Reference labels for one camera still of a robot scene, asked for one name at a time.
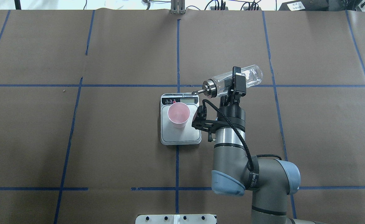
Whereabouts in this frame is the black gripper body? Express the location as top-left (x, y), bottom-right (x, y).
top-left (219, 95), bottom-right (246, 131)

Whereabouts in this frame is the clear glass sauce bottle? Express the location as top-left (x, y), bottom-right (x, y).
top-left (191, 65), bottom-right (263, 98)

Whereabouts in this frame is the pink plastic cup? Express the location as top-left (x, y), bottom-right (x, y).
top-left (167, 102), bottom-right (190, 128)

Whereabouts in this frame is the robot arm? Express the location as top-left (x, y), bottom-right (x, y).
top-left (211, 65), bottom-right (314, 224)

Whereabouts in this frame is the grey digital kitchen scale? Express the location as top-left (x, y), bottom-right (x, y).
top-left (160, 93), bottom-right (201, 146)

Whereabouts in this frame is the black box white label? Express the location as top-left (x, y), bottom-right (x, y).
top-left (278, 0), bottom-right (329, 11)

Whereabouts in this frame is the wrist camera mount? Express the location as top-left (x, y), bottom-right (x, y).
top-left (191, 106), bottom-right (220, 142)

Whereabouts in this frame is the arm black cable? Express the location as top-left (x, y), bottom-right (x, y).
top-left (203, 99), bottom-right (282, 171)

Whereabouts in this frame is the aluminium frame post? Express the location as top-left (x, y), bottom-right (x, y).
top-left (170, 0), bottom-right (186, 15)

